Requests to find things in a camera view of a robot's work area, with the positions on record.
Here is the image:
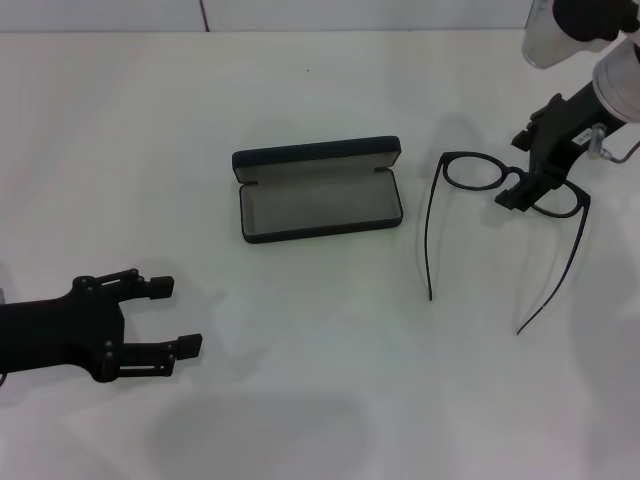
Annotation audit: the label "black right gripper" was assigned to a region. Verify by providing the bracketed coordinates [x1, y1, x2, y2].
[494, 79, 626, 211]

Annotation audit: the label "black glasses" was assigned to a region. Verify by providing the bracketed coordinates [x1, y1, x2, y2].
[423, 151, 593, 335]

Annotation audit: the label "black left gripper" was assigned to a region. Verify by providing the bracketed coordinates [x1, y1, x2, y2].
[0, 268, 204, 384]

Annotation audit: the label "black glasses case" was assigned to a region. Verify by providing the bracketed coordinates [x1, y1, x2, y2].
[230, 135, 404, 245]

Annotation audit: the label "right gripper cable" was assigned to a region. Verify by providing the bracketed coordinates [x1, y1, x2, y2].
[587, 124, 640, 164]

